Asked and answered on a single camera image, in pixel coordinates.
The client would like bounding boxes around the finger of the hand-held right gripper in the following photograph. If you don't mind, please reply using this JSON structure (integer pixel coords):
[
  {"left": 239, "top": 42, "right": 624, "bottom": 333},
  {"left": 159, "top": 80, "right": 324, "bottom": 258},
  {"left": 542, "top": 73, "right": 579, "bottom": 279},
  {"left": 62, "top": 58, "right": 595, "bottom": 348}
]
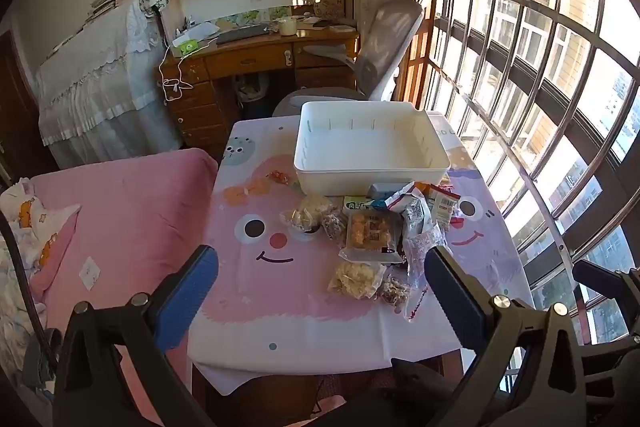
[{"left": 573, "top": 259, "right": 632, "bottom": 303}]

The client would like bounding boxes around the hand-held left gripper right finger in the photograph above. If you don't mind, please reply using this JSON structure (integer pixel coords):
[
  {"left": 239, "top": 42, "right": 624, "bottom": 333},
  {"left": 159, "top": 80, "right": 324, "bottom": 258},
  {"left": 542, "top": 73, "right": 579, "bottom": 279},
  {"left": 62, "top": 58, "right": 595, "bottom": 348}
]
[{"left": 424, "top": 246, "right": 588, "bottom": 427}]

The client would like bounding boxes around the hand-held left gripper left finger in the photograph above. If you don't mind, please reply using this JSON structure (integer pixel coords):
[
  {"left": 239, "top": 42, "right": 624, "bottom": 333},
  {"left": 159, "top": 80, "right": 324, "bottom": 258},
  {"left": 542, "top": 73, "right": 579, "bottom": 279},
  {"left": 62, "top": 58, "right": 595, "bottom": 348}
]
[{"left": 52, "top": 245, "right": 221, "bottom": 427}]

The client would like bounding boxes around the clear red label packet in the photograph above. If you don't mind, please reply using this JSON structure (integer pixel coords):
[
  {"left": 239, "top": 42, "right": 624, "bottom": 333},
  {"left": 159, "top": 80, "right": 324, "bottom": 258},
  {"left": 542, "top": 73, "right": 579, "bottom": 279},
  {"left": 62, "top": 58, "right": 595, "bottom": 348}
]
[{"left": 404, "top": 287, "right": 431, "bottom": 322}]

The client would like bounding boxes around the clear nut bar packet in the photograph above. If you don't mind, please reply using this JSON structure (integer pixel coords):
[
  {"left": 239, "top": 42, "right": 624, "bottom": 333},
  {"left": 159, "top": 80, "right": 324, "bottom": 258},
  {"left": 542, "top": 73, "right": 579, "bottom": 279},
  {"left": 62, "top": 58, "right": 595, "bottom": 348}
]
[
  {"left": 377, "top": 269, "right": 412, "bottom": 308},
  {"left": 320, "top": 209, "right": 349, "bottom": 242}
]

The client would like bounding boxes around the clear white printed packet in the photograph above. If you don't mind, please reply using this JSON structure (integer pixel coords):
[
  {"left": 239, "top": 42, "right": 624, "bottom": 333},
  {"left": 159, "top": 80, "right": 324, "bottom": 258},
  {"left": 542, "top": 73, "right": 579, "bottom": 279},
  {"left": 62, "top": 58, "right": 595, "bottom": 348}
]
[{"left": 402, "top": 227, "right": 448, "bottom": 288}]

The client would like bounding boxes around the clear rice crisp packet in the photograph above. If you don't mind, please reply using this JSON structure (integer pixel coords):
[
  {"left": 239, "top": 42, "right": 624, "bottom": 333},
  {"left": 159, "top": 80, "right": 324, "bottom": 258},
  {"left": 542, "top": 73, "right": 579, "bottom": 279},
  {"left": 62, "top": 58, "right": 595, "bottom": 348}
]
[
  {"left": 280, "top": 194, "right": 333, "bottom": 233},
  {"left": 327, "top": 259, "right": 386, "bottom": 300}
]

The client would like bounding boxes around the beige red-edged packet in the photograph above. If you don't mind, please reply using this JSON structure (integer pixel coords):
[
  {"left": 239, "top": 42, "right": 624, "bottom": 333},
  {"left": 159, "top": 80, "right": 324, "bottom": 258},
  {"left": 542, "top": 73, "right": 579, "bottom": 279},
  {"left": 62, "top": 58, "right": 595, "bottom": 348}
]
[{"left": 427, "top": 183, "right": 462, "bottom": 228}]

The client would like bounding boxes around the golden pastry packet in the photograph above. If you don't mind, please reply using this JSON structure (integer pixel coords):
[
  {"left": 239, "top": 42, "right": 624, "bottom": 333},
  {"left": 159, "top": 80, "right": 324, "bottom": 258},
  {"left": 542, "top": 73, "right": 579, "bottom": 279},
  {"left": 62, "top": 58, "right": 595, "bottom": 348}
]
[{"left": 339, "top": 209, "right": 405, "bottom": 264}]

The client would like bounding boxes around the blue foil packet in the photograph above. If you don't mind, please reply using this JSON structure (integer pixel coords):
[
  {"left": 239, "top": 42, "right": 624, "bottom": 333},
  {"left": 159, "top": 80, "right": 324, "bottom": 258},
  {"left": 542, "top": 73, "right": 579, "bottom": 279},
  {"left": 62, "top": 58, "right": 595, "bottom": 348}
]
[{"left": 369, "top": 181, "right": 416, "bottom": 210}]

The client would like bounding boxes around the green snack packet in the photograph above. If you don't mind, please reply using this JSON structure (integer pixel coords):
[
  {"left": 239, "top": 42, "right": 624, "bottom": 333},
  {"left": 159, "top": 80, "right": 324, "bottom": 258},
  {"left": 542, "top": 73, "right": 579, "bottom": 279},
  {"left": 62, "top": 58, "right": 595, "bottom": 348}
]
[{"left": 343, "top": 196, "right": 373, "bottom": 215}]

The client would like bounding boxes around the white plastic bin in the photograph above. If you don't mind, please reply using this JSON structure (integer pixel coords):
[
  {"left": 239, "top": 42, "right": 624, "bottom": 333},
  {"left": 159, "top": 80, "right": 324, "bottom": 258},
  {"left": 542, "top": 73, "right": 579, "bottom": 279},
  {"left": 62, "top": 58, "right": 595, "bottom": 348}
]
[{"left": 293, "top": 101, "right": 452, "bottom": 196}]

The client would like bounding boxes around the pink bed sheet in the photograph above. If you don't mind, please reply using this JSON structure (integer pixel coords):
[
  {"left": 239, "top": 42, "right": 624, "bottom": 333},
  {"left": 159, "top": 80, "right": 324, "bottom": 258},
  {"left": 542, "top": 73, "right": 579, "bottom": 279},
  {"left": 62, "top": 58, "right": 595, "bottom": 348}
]
[{"left": 0, "top": 148, "right": 219, "bottom": 427}]

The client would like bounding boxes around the white paper tag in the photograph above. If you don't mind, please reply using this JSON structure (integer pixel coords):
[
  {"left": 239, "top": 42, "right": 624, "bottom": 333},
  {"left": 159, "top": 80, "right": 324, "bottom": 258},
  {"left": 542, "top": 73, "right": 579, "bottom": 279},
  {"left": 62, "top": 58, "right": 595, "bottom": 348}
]
[{"left": 80, "top": 257, "right": 101, "bottom": 290}]

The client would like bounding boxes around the cartoon tablecloth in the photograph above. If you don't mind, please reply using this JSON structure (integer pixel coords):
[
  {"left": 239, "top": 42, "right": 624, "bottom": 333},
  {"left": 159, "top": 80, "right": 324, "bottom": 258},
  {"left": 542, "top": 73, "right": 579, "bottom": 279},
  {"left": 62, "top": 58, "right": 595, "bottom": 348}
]
[{"left": 187, "top": 112, "right": 536, "bottom": 395}]

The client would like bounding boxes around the printed pillow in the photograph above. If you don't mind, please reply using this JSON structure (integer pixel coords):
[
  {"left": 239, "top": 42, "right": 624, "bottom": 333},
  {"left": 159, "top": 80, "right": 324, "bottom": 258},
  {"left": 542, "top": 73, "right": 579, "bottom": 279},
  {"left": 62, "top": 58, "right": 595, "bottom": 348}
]
[{"left": 0, "top": 179, "right": 81, "bottom": 268}]

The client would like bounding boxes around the waste bin with bag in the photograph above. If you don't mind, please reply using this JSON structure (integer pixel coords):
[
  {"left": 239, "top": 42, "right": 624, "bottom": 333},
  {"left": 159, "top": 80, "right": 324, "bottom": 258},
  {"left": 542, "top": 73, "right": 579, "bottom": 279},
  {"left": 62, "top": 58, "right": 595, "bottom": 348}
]
[{"left": 235, "top": 74, "right": 271, "bottom": 104}]

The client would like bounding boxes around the metal window grille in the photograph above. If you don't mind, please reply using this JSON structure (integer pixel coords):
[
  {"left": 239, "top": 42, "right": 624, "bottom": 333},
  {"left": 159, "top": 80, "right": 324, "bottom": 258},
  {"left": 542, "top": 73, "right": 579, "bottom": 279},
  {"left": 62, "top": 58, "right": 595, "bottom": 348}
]
[{"left": 415, "top": 0, "right": 640, "bottom": 358}]

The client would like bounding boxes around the wooden desk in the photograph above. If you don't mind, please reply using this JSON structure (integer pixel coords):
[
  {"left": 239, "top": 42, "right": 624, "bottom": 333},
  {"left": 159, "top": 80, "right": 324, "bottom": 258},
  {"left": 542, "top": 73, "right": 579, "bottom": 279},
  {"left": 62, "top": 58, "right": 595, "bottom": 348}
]
[{"left": 155, "top": 19, "right": 361, "bottom": 152}]

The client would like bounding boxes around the green tissue box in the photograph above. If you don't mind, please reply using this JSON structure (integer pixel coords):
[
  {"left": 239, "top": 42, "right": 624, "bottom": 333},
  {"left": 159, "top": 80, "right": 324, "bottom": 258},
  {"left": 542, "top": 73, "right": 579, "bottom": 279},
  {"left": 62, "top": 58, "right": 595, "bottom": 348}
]
[{"left": 172, "top": 34, "right": 201, "bottom": 56}]

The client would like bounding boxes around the dark keyboard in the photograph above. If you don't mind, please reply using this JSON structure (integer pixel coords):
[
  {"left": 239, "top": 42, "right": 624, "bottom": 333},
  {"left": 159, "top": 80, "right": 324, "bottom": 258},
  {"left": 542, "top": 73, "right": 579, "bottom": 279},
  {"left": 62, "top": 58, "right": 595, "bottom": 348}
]
[{"left": 216, "top": 24, "right": 271, "bottom": 45}]

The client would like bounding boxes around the grey office chair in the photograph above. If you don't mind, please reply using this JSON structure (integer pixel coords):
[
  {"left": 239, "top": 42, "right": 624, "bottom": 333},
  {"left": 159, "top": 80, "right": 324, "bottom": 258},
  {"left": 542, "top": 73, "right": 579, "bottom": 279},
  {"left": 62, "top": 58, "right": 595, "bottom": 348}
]
[{"left": 272, "top": 0, "right": 431, "bottom": 118}]

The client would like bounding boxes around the floral picture board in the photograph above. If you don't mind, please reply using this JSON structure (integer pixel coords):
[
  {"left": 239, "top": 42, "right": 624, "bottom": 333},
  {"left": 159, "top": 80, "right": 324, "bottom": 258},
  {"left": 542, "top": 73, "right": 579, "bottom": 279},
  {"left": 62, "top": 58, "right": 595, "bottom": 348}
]
[{"left": 215, "top": 6, "right": 292, "bottom": 28}]

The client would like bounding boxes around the stack of books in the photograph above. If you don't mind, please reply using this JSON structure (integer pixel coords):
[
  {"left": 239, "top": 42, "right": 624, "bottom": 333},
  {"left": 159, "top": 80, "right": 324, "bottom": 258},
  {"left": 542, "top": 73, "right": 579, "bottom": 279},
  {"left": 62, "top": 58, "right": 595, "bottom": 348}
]
[{"left": 87, "top": 0, "right": 143, "bottom": 18}]

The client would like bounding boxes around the patterned box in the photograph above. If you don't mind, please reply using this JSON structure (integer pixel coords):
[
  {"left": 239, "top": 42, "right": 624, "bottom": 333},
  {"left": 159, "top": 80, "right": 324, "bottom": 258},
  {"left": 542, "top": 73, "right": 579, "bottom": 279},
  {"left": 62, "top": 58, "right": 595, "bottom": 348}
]
[{"left": 312, "top": 0, "right": 346, "bottom": 18}]

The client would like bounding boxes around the black cable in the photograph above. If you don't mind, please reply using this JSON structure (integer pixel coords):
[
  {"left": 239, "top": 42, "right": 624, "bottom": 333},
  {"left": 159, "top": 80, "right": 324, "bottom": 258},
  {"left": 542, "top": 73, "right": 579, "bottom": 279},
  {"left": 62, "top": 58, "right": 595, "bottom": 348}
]
[{"left": 0, "top": 217, "right": 57, "bottom": 370}]

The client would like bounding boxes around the white cable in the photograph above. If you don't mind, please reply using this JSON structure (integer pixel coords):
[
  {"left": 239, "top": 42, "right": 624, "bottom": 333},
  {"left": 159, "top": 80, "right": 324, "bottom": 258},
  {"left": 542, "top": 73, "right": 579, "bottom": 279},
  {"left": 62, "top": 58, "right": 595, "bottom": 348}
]
[{"left": 159, "top": 44, "right": 211, "bottom": 104}]

